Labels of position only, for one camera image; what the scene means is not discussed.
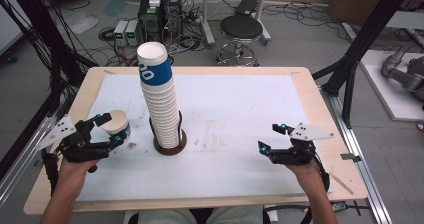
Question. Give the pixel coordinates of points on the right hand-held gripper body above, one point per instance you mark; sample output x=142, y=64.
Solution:
x=296, y=150

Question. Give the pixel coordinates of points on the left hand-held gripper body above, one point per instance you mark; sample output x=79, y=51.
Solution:
x=80, y=147

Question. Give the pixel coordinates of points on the blue-printed paper cup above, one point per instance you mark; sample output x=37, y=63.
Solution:
x=115, y=120

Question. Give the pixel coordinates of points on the black cup holder wooden base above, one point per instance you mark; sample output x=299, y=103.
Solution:
x=170, y=150

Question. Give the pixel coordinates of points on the stack of white paper cups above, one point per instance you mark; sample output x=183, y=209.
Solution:
x=160, y=100

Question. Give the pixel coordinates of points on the person's right hand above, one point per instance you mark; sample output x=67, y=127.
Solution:
x=305, y=172

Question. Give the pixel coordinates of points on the person's left hand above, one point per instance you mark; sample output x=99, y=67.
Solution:
x=75, y=172

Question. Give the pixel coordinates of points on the white table mat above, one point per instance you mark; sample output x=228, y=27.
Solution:
x=233, y=117

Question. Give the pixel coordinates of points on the thin wooden stick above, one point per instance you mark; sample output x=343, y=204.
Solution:
x=341, y=183

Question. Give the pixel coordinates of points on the small green circuit board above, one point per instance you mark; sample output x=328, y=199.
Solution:
x=340, y=206

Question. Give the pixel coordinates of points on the grey bench power supply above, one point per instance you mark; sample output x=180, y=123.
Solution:
x=133, y=32
x=120, y=32

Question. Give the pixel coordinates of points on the person's legs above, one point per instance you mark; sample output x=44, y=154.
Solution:
x=200, y=217

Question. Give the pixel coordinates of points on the white floor board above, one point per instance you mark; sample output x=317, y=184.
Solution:
x=383, y=94

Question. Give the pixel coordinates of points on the black computer tower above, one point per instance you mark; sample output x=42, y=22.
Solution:
x=148, y=24

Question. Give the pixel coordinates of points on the black round stool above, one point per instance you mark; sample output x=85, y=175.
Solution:
x=240, y=27

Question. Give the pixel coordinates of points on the black flat device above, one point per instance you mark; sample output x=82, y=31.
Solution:
x=246, y=6

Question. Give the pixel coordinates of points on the grey tubular device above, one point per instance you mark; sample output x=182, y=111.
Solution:
x=403, y=79

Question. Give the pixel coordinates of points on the printed cardboard box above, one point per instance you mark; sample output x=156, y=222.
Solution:
x=366, y=4

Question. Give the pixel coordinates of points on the small black bracket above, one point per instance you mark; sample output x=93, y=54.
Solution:
x=350, y=157

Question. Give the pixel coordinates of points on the aluminium frame rail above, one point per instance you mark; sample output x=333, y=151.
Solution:
x=23, y=157
x=363, y=170

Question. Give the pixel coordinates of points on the black metal frame post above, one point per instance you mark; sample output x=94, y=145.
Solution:
x=366, y=37
x=50, y=44

